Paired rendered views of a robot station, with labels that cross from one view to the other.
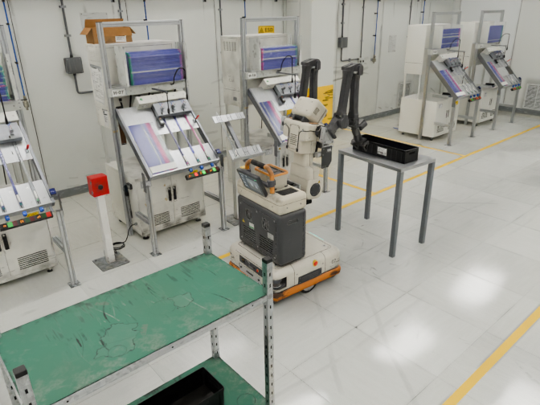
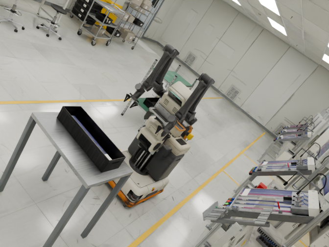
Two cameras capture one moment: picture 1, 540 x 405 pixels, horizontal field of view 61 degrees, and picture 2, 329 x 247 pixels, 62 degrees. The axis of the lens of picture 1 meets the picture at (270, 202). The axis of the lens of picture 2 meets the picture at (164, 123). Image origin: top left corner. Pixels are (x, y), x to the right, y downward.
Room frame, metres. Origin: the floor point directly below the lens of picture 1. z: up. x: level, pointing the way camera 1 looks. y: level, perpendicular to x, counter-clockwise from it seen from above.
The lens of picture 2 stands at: (5.45, -1.53, 1.93)
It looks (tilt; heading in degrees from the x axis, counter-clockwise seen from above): 21 degrees down; 150
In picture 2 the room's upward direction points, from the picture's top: 36 degrees clockwise
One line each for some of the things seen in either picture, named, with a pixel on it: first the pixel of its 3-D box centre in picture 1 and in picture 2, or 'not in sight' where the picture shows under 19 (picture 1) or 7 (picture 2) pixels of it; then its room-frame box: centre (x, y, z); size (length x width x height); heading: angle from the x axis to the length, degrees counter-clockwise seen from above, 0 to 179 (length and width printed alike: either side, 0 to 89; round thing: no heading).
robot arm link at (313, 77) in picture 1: (313, 88); (192, 98); (3.58, -0.35, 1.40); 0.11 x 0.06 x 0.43; 37
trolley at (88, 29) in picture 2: not in sight; (102, 23); (-1.86, -0.43, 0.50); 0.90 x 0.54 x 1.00; 145
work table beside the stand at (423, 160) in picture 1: (382, 196); (61, 180); (3.81, -1.01, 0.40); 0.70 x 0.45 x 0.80; 36
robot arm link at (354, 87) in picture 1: (353, 96); (158, 68); (3.24, -0.60, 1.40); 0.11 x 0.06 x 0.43; 36
